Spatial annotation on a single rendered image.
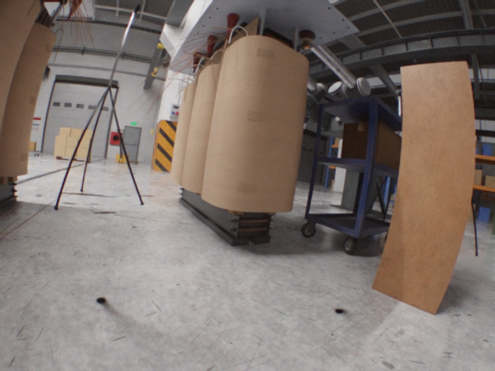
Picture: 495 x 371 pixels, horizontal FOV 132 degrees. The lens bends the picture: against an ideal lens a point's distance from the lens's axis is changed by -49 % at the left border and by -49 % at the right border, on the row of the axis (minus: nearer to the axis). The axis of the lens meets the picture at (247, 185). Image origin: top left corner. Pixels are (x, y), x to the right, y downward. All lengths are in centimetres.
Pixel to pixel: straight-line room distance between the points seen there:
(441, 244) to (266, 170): 79
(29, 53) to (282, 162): 164
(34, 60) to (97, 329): 146
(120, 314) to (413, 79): 124
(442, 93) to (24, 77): 202
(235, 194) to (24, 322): 90
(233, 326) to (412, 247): 66
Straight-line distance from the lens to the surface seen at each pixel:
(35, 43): 164
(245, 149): 94
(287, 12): 141
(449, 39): 794
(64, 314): 64
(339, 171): 636
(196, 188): 137
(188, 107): 185
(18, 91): 154
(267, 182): 99
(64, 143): 737
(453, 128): 87
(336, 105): 141
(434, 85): 94
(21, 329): 63
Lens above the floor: 40
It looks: 5 degrees down
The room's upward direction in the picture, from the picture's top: 8 degrees clockwise
